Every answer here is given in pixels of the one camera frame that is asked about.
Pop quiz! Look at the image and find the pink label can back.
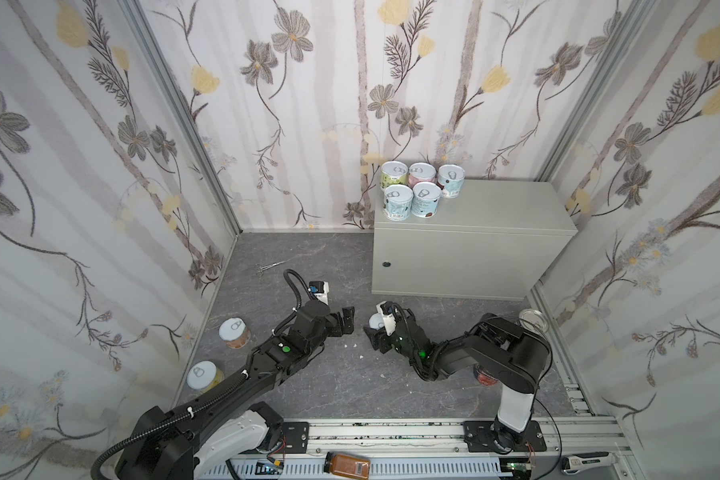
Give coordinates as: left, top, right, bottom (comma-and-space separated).
368, 313, 386, 330

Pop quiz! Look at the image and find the pink label can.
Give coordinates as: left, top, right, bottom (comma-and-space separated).
368, 313, 386, 330
408, 162, 437, 188

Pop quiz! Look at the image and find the teal can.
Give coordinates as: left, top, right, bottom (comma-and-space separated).
411, 181, 442, 218
383, 184, 413, 221
437, 164, 466, 199

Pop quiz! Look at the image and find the green label can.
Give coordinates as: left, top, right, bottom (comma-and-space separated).
381, 161, 408, 190

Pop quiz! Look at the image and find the pink label can front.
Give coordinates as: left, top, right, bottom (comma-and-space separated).
408, 162, 437, 188

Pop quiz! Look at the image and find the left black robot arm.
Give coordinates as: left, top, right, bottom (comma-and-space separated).
90, 269, 355, 479

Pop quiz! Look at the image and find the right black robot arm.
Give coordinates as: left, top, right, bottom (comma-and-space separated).
363, 301, 553, 454

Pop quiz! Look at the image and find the orange label can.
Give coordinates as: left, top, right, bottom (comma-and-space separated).
218, 317, 251, 349

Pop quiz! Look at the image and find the red dark label can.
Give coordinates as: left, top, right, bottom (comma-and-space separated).
473, 366, 498, 386

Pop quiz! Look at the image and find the yellow label can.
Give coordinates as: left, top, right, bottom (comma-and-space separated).
186, 360, 224, 393

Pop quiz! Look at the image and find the blue label can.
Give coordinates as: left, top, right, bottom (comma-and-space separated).
518, 309, 549, 336

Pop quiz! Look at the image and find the grey metal cabinet box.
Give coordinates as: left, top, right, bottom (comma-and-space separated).
371, 180, 578, 301

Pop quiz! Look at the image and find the orange brown bottle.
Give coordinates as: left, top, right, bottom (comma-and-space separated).
323, 452, 371, 480

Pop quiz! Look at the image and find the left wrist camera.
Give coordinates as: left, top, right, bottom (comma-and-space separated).
308, 280, 330, 305

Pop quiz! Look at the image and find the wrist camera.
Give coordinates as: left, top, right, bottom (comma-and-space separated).
377, 301, 397, 336
308, 280, 330, 305

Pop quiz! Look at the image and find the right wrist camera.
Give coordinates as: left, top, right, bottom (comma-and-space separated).
377, 301, 397, 336

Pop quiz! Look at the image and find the white handled tool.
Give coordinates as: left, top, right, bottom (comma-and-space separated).
561, 452, 617, 476

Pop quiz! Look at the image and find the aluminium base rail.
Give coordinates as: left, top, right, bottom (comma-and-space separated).
201, 416, 645, 479

